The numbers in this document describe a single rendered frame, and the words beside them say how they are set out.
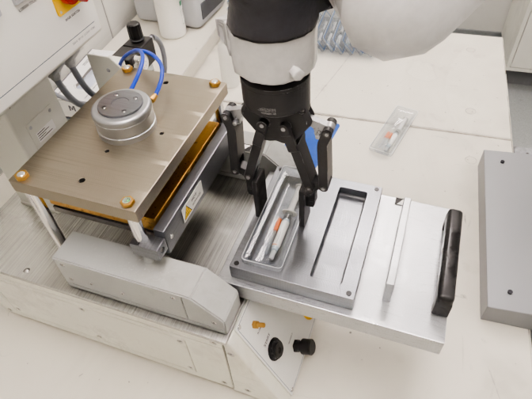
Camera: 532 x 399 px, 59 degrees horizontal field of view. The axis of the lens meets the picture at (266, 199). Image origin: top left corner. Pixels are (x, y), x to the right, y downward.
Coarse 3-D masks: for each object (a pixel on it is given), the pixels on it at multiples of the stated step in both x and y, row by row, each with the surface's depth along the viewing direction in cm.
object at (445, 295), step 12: (456, 216) 63; (444, 228) 64; (456, 228) 62; (444, 240) 61; (456, 240) 61; (444, 252) 60; (456, 252) 59; (444, 264) 58; (456, 264) 58; (444, 276) 57; (456, 276) 57; (444, 288) 56; (444, 300) 55; (432, 312) 58; (444, 312) 57
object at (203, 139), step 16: (208, 128) 71; (192, 160) 66; (176, 176) 64; (160, 192) 62; (176, 192) 63; (64, 208) 65; (80, 208) 63; (160, 208) 60; (112, 224) 63; (128, 224) 63; (144, 224) 61
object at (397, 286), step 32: (384, 224) 68; (416, 224) 68; (384, 256) 64; (416, 256) 64; (256, 288) 62; (384, 288) 61; (416, 288) 61; (320, 320) 61; (352, 320) 59; (384, 320) 58; (416, 320) 58
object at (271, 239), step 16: (288, 176) 71; (272, 192) 69; (288, 192) 68; (272, 208) 66; (288, 208) 66; (272, 224) 64; (288, 224) 64; (256, 240) 63; (272, 240) 63; (288, 240) 62; (256, 256) 61; (272, 256) 61
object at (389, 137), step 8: (400, 112) 118; (408, 112) 118; (416, 112) 117; (392, 120) 116; (400, 120) 116; (408, 120) 115; (384, 128) 114; (392, 128) 114; (400, 128) 113; (376, 136) 112; (384, 136) 112; (392, 136) 112; (400, 136) 111; (376, 144) 110; (384, 144) 110; (392, 144) 110; (392, 152) 108
